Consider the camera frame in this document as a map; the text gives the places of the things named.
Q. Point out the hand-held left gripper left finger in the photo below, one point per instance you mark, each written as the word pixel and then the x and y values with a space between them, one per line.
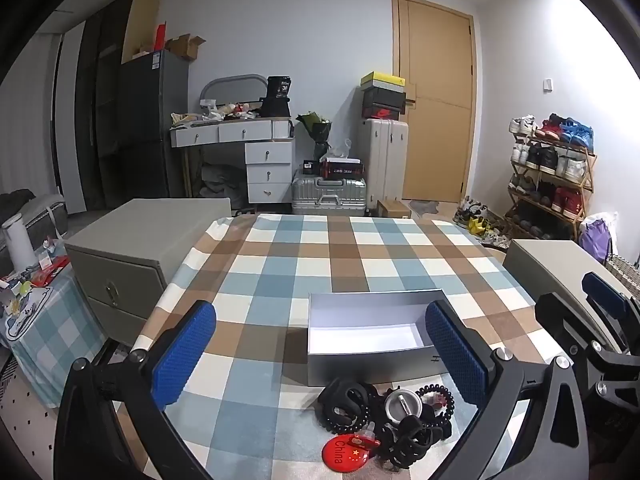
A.
pixel 182 355

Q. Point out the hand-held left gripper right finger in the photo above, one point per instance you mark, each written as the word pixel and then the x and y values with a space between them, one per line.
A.
pixel 455 355

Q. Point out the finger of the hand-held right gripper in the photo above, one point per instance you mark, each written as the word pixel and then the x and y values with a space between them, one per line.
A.
pixel 602 287
pixel 555 312

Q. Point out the silver round tin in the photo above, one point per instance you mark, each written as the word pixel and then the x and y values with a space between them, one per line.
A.
pixel 402 405

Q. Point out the grey box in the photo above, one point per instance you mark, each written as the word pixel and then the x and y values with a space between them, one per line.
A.
pixel 370 370

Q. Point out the black hair claw clip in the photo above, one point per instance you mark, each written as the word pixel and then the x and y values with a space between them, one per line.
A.
pixel 345 400

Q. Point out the small red hair clip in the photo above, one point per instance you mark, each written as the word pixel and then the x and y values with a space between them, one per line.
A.
pixel 367 440

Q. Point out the red round badge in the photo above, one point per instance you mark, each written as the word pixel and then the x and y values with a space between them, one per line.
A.
pixel 342 452

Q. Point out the wicker basket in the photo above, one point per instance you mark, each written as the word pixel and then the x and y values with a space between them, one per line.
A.
pixel 625 272

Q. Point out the purple bag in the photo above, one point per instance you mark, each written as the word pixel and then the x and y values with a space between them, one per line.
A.
pixel 595 240

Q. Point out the grey nightstand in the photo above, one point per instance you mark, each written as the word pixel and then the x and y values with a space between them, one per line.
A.
pixel 125 260
pixel 545 260

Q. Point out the pile of loose shoes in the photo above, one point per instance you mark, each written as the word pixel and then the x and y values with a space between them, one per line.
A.
pixel 475 220

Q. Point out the checked tablecloth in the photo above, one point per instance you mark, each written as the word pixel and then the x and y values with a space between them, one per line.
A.
pixel 280 260

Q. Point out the blue checked cloth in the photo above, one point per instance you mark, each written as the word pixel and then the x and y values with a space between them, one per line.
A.
pixel 45 340

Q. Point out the red packet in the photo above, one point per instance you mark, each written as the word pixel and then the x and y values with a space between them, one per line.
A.
pixel 50 270

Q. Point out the small brown cardboard box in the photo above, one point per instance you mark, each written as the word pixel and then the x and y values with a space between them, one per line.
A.
pixel 394 208

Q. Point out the white dotted mat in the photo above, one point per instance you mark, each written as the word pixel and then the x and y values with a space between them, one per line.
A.
pixel 30 435

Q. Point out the grey laundry heap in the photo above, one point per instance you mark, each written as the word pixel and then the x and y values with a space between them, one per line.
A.
pixel 220 182

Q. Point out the grey cushion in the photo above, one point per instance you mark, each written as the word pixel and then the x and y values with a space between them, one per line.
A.
pixel 42 215

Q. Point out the white suitcase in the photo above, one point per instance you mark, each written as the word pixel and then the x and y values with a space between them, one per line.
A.
pixel 382 160

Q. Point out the silver suitcase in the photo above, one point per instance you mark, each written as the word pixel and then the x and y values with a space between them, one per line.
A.
pixel 325 192

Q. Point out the white dressing table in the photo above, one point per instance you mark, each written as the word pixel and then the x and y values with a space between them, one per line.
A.
pixel 267 155

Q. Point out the dark refrigerator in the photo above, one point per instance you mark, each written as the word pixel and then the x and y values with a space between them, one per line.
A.
pixel 150 125

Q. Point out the wooden door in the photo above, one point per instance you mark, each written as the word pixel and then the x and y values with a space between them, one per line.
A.
pixel 435 110

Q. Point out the clutter of small toiletries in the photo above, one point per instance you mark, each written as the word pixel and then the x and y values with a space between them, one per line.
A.
pixel 220 112

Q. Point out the red and black shoe box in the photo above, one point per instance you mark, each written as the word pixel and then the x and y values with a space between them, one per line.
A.
pixel 382 111

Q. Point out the dark wardrobe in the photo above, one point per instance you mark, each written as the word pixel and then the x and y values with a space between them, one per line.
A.
pixel 97 110

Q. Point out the flower bouquet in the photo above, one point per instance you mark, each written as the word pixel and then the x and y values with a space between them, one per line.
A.
pixel 315 130

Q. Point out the arched mirror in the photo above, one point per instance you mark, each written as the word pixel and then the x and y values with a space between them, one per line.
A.
pixel 230 87

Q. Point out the tall black box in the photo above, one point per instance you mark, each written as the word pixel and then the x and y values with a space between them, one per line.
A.
pixel 277 95

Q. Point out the open cardboard box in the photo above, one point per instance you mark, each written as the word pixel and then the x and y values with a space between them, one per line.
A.
pixel 182 47

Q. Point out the flat cardboard sheet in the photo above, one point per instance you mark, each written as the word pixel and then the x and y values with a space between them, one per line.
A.
pixel 142 25

